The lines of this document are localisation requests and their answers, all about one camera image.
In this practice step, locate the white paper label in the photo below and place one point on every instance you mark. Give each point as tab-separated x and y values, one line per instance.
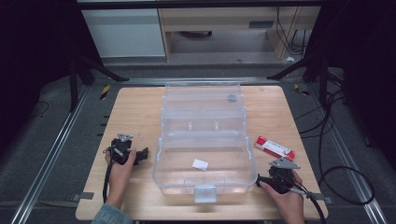
200	164

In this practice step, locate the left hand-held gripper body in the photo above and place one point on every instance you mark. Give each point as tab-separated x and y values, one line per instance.
122	148

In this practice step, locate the person's right hand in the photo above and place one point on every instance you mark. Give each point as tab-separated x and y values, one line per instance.
289	202

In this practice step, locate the clear plastic storage box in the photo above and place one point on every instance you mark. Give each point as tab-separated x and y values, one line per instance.
204	124

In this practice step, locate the white cabinet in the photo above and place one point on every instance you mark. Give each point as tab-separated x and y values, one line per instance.
124	32

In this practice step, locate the metal floor rail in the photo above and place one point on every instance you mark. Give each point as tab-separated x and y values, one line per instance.
351	174
46	161

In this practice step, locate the black metal stand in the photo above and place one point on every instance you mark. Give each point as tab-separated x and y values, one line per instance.
322	81
73	84

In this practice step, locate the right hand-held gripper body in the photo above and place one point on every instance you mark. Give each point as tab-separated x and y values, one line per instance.
281	175

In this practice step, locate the wooden desk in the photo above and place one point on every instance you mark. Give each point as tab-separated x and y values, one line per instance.
218	18

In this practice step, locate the grey tape piece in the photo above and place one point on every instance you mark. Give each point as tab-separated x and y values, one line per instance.
323	199
83	196

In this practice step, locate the small white floor object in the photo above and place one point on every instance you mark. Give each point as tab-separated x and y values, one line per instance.
290	59

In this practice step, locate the person's left hand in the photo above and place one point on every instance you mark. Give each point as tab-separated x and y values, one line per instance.
120	177

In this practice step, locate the red and white packet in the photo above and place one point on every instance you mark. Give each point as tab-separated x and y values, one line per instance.
274	148

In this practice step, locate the yellow and black tape strip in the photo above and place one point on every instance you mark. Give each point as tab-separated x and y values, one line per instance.
105	92
300	90

